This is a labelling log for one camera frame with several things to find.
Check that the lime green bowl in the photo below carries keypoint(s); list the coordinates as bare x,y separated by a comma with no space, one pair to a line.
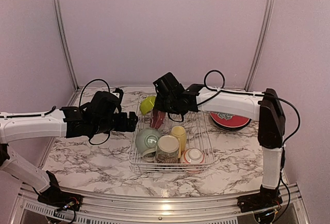
147,105

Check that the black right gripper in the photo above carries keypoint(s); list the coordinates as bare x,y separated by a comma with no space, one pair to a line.
158,106

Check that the orange rimmed white bowl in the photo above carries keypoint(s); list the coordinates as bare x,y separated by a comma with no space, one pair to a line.
191,160

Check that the patterned cream mug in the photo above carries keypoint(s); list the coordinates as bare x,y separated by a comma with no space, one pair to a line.
167,150

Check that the yellow mug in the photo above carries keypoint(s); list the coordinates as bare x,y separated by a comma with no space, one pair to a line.
180,133

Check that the aluminium right corner post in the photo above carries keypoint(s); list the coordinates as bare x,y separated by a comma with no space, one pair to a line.
266,20

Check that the aluminium left corner post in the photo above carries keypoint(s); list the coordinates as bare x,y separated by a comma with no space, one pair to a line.
64,44

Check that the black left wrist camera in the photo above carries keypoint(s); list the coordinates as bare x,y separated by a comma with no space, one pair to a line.
104,104

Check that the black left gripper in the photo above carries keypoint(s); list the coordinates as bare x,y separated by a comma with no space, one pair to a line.
122,125

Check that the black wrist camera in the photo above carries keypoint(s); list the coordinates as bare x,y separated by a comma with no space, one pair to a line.
168,85
104,104

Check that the red plate with teal flower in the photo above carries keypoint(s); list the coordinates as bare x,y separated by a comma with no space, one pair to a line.
228,120

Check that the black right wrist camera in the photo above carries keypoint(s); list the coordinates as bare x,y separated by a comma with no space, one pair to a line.
168,85

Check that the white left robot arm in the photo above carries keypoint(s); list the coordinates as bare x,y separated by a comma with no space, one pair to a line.
66,122

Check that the light blue bowl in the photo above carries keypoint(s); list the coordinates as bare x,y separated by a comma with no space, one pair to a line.
146,142

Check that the white wire dish rack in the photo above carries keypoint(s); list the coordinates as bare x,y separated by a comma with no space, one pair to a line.
197,137

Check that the black striped cream plate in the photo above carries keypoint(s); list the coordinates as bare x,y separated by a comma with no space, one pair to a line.
231,129

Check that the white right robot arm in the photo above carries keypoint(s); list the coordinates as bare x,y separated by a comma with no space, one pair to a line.
259,106

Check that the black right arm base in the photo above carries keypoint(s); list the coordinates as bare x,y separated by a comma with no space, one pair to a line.
257,201

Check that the aluminium corner post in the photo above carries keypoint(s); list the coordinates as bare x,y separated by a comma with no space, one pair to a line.
266,20
64,44

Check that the pink polka dot plate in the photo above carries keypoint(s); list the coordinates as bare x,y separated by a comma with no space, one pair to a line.
157,118

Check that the aluminium front rail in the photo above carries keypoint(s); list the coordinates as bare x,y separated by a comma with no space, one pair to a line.
107,208

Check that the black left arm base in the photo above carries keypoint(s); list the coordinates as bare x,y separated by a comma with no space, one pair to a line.
54,196

